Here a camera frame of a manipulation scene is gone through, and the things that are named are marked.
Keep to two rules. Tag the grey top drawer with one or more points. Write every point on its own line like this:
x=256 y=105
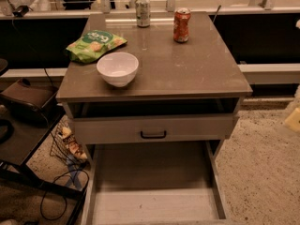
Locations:
x=179 y=128

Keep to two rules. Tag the open grey middle drawer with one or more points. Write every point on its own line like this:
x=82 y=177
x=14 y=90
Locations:
x=163 y=183

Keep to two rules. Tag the white bowl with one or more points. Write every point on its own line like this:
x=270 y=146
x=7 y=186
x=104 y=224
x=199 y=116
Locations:
x=118 y=68

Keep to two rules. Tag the orange soda can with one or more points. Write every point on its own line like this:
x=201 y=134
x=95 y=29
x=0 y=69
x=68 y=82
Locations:
x=180 y=24

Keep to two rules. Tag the green snack bag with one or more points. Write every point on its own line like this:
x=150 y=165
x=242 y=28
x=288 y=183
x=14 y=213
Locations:
x=91 y=46

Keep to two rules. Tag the snack packet in basket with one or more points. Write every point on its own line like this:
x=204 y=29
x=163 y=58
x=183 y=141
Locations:
x=71 y=144

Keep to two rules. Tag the silver green soda can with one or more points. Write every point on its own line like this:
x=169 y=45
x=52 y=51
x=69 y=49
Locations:
x=142 y=13

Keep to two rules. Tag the black side cart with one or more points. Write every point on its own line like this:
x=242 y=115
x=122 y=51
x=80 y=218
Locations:
x=24 y=136

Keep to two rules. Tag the yellow white object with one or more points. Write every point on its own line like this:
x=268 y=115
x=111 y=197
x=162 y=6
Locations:
x=293 y=120

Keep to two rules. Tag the black clamp device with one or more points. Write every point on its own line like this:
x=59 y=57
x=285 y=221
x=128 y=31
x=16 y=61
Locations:
x=20 y=11

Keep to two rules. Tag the black drawer handle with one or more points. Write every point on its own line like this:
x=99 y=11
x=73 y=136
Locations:
x=153 y=136

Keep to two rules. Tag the black wire basket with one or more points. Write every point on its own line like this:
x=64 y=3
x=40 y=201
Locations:
x=58 y=148

